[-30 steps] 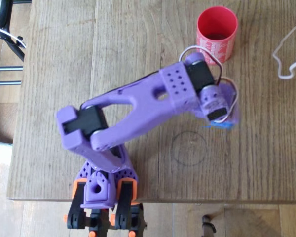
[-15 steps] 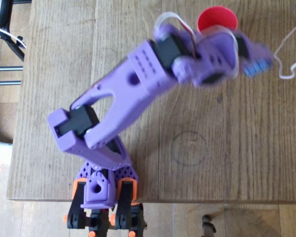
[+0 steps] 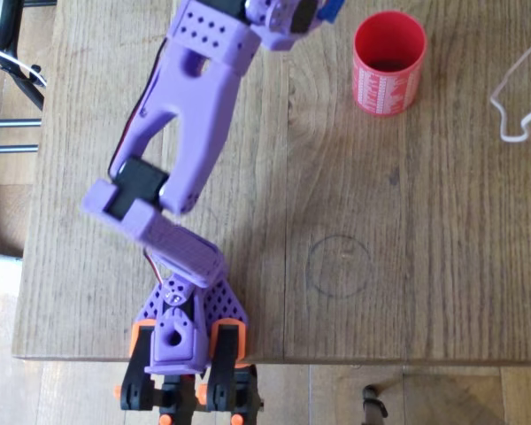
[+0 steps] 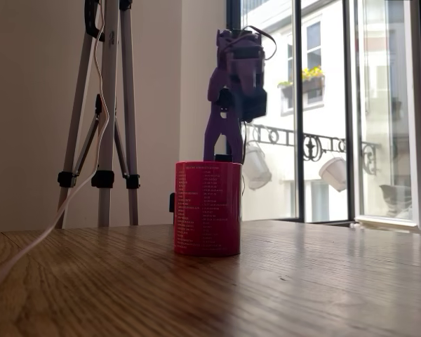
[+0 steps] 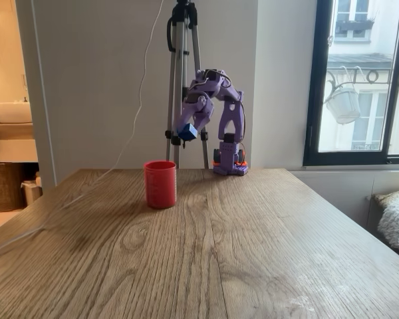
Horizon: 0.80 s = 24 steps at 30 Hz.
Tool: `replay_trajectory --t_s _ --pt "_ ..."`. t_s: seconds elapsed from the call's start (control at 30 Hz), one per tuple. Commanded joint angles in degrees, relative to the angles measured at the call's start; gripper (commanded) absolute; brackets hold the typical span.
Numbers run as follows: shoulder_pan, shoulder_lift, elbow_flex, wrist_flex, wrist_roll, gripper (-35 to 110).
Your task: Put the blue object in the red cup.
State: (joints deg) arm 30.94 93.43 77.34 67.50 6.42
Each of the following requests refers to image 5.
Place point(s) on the blue cube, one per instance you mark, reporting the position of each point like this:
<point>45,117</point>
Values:
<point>187,132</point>

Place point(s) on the window flower box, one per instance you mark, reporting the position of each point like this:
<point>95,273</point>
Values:
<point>354,26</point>

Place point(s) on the white hanging flower pot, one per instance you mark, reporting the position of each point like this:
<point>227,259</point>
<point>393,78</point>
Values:
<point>344,106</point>

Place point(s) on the black window frame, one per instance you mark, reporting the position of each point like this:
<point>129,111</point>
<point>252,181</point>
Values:
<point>314,83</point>

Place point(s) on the purple robot arm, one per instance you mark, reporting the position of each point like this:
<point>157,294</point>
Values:
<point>231,113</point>

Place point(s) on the red plastic cup white print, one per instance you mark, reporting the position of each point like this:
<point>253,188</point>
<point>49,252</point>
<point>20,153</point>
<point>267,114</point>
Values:
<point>159,186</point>

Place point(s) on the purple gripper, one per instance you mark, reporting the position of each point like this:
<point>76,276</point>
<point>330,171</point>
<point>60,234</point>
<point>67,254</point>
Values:
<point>193,114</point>

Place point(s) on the white sink basin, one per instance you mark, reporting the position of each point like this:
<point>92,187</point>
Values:
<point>13,113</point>

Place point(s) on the black iron balcony railing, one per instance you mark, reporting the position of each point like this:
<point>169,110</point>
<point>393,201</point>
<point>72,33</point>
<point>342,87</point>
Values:
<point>372,75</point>

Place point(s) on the silver camera tripod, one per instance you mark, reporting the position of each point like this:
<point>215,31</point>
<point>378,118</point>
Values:
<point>178,66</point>

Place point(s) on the orange and black table clamp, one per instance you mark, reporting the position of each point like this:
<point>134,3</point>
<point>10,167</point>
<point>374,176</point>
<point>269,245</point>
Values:
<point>216,163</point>

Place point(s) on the brown wicker basket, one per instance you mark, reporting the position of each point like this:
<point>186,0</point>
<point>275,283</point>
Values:
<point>3,187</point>

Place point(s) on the white fluffy cushion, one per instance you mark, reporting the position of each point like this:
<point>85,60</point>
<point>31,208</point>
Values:
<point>397,219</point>

